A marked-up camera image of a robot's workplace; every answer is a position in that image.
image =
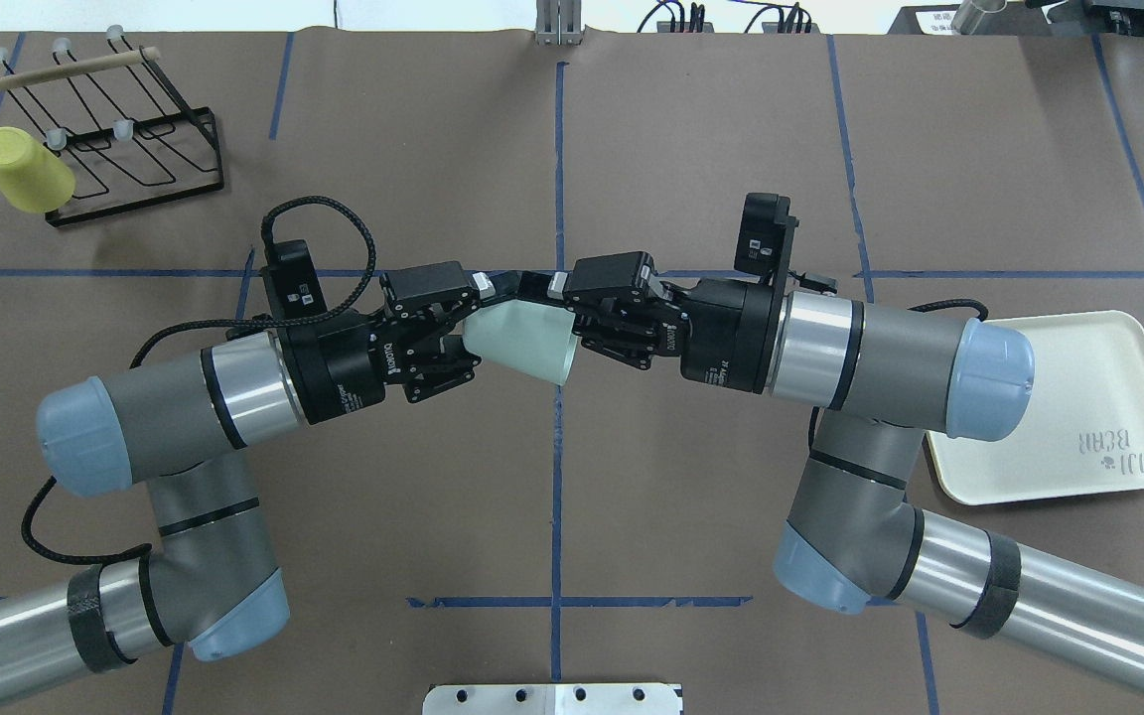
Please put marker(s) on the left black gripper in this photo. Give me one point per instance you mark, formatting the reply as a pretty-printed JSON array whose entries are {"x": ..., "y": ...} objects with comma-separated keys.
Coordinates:
[{"x": 346, "y": 367}]

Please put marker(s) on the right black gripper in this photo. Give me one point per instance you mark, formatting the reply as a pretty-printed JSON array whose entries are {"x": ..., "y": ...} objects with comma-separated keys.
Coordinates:
[{"x": 718, "y": 336}]

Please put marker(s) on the light green cup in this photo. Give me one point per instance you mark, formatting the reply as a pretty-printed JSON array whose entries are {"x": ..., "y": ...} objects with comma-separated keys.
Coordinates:
[{"x": 535, "y": 339}]

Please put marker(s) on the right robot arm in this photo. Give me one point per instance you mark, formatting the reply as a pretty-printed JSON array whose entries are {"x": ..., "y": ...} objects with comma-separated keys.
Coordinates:
[{"x": 669, "y": 504}]

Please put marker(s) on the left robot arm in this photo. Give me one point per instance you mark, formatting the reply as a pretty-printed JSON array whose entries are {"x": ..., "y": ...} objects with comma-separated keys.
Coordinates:
[{"x": 372, "y": 517}]

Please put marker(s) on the yellow cup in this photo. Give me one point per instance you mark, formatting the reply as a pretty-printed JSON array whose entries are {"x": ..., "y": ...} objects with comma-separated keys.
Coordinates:
[{"x": 32, "y": 179}]

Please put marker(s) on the cream bear tray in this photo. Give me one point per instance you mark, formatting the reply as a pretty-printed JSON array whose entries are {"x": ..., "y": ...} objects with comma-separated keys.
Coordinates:
[{"x": 1083, "y": 432}]

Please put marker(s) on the silver metal cylinder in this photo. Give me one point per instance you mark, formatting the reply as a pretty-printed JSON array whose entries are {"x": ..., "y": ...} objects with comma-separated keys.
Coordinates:
[{"x": 976, "y": 17}]

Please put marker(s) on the aluminium frame post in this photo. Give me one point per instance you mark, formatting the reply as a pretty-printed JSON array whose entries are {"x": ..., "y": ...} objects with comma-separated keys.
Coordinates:
[{"x": 559, "y": 23}]

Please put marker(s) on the black wire cup rack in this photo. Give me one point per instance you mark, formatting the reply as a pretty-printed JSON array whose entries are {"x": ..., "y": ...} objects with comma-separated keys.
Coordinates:
[{"x": 127, "y": 136}]

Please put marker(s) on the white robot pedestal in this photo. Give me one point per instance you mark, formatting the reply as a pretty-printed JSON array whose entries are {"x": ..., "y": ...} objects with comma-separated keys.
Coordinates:
[{"x": 556, "y": 698}]

